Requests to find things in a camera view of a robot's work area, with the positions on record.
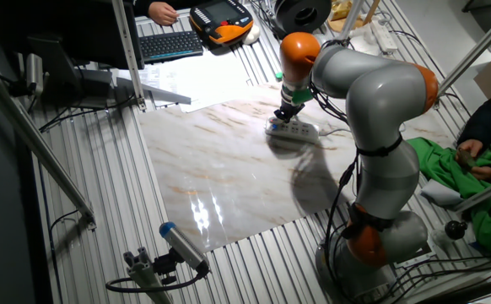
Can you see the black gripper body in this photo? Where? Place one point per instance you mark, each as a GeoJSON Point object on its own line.
{"type": "Point", "coordinates": [291, 110]}

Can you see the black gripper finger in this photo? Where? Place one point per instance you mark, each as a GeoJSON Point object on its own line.
{"type": "Point", "coordinates": [278, 115]}
{"type": "Point", "coordinates": [287, 119]}

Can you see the white power strip with USB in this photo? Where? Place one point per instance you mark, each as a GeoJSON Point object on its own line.
{"type": "Point", "coordinates": [302, 131]}

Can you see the black smartphone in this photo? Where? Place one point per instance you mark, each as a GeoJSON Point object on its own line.
{"type": "Point", "coordinates": [467, 159]}

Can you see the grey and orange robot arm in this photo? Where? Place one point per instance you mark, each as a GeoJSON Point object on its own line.
{"type": "Point", "coordinates": [376, 93]}

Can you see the plain white power strip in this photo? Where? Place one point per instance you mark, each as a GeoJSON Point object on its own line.
{"type": "Point", "coordinates": [384, 37]}

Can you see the person's bare hand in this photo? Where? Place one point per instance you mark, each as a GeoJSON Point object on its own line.
{"type": "Point", "coordinates": [483, 174]}
{"type": "Point", "coordinates": [163, 12]}
{"type": "Point", "coordinates": [471, 145]}

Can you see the marble pattern board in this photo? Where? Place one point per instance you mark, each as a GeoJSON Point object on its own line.
{"type": "Point", "coordinates": [228, 177]}

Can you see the white printed paper sheets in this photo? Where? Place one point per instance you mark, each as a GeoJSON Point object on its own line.
{"type": "Point", "coordinates": [203, 80]}

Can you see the white computer mouse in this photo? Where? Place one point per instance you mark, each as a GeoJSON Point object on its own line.
{"type": "Point", "coordinates": [251, 36]}

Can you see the black filament spool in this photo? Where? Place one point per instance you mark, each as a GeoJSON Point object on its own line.
{"type": "Point", "coordinates": [287, 17]}

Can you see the light wooden board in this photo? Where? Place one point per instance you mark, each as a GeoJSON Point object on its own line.
{"type": "Point", "coordinates": [338, 14]}

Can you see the orange black teach pendant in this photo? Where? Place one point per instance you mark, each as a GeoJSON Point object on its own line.
{"type": "Point", "coordinates": [222, 21]}

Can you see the flat grey metal bar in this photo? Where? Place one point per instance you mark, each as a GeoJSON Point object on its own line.
{"type": "Point", "coordinates": [157, 93]}

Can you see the black keyboard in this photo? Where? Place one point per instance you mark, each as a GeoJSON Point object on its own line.
{"type": "Point", "coordinates": [169, 45]}

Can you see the white folded cloth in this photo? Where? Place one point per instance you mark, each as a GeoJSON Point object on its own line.
{"type": "Point", "coordinates": [441, 194]}

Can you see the black computer monitor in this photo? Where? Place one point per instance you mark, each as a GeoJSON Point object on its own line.
{"type": "Point", "coordinates": [93, 34]}

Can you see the black round knob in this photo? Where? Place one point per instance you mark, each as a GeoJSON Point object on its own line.
{"type": "Point", "coordinates": [456, 230]}

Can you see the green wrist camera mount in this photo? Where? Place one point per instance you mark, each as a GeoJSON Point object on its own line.
{"type": "Point", "coordinates": [302, 97]}

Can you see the aluminium upright post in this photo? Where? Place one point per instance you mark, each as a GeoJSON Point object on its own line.
{"type": "Point", "coordinates": [351, 19]}

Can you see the silver camera with blue end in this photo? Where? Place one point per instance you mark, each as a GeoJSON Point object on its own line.
{"type": "Point", "coordinates": [182, 245]}

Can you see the aluminium frame bar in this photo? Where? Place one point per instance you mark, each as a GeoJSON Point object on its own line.
{"type": "Point", "coordinates": [39, 148]}
{"type": "Point", "coordinates": [128, 50]}
{"type": "Point", "coordinates": [481, 42]}
{"type": "Point", "coordinates": [486, 192]}

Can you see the short aluminium camera mount profile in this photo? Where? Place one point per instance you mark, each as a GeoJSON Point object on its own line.
{"type": "Point", "coordinates": [144, 274]}

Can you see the small silver camera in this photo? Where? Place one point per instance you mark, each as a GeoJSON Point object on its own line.
{"type": "Point", "coordinates": [34, 72]}

